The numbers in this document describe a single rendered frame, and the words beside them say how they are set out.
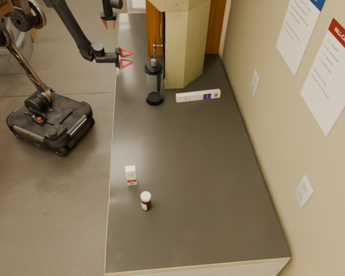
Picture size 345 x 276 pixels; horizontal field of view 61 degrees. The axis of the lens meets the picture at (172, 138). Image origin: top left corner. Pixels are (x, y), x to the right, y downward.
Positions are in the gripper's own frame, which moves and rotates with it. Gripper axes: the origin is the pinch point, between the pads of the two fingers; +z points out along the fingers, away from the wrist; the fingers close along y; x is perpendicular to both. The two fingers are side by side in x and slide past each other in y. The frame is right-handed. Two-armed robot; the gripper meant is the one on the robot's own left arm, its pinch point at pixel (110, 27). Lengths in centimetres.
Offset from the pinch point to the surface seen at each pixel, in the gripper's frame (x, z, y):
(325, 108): -124, -35, 75
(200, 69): -34, 12, 55
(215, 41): -9, 8, 69
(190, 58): -42, -2, 47
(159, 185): -114, 17, 24
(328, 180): -140, -20, 75
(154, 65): -57, -8, 26
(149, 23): -8.8, -6.4, 25.2
